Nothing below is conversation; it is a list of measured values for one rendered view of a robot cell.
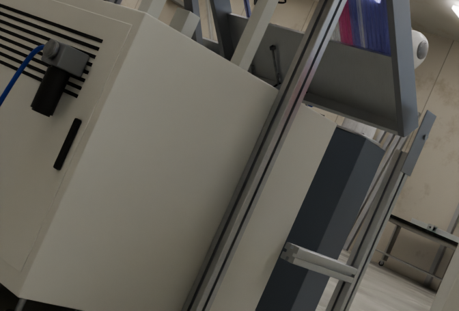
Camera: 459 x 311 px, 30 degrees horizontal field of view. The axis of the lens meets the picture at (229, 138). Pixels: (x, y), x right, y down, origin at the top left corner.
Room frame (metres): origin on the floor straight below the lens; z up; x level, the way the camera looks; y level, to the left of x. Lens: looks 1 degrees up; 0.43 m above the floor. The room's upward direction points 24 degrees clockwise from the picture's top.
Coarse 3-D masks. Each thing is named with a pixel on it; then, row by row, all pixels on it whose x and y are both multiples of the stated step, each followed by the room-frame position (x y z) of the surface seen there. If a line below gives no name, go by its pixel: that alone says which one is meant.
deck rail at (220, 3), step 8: (216, 0) 2.55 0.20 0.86; (224, 0) 2.57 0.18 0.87; (216, 8) 2.55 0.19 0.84; (224, 8) 2.58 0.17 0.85; (216, 16) 2.57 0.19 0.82; (224, 16) 2.59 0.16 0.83; (216, 24) 2.59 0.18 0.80; (224, 24) 2.60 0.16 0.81; (216, 32) 2.61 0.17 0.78; (224, 32) 2.61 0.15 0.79; (224, 40) 2.62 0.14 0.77; (224, 48) 2.62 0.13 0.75; (232, 48) 2.65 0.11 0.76; (224, 56) 2.64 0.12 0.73
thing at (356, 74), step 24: (240, 24) 2.56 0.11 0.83; (264, 48) 2.53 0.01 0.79; (288, 48) 2.45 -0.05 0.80; (336, 48) 2.29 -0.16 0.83; (360, 48) 2.23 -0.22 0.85; (264, 72) 2.59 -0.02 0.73; (336, 72) 2.34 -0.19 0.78; (360, 72) 2.27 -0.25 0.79; (384, 72) 2.20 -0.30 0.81; (336, 96) 2.39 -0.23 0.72; (360, 96) 2.32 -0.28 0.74; (384, 96) 2.24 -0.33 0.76
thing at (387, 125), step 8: (264, 80) 2.59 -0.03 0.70; (304, 96) 2.46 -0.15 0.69; (312, 96) 2.45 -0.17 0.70; (320, 96) 2.44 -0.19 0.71; (312, 104) 2.42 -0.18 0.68; (320, 104) 2.41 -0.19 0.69; (328, 104) 2.40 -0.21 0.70; (336, 104) 2.39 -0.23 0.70; (344, 104) 2.38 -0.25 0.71; (336, 112) 2.36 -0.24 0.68; (344, 112) 2.34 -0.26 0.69; (352, 112) 2.34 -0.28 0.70; (360, 112) 2.33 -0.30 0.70; (368, 112) 2.32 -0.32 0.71; (360, 120) 2.30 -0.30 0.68; (368, 120) 2.28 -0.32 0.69; (376, 120) 2.28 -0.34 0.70; (384, 120) 2.27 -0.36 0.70; (392, 120) 2.26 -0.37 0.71; (376, 128) 2.27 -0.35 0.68; (384, 128) 2.24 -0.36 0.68; (392, 128) 2.23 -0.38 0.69
